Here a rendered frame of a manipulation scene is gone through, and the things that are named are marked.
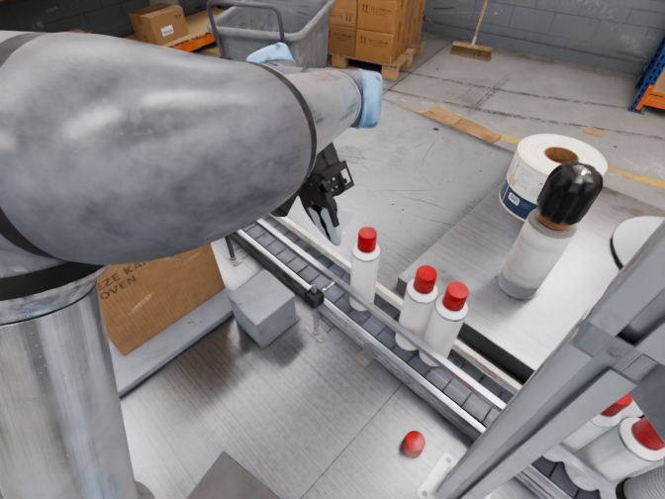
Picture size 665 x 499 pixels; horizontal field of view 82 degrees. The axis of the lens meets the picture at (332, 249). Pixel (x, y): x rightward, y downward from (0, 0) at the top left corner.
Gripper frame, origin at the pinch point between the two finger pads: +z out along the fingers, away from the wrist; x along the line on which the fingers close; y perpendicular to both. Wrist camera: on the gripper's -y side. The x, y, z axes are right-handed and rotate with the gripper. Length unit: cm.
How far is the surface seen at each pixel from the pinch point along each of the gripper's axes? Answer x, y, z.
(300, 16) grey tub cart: 191, 171, -71
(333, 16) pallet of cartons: 231, 242, -71
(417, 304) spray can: -19.8, -2.4, 8.4
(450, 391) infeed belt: -21.5, -3.0, 26.9
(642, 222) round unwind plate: -31, 67, 31
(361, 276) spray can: -7.5, -2.0, 5.6
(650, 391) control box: -53, -16, -4
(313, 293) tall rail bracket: -2.3, -9.9, 5.0
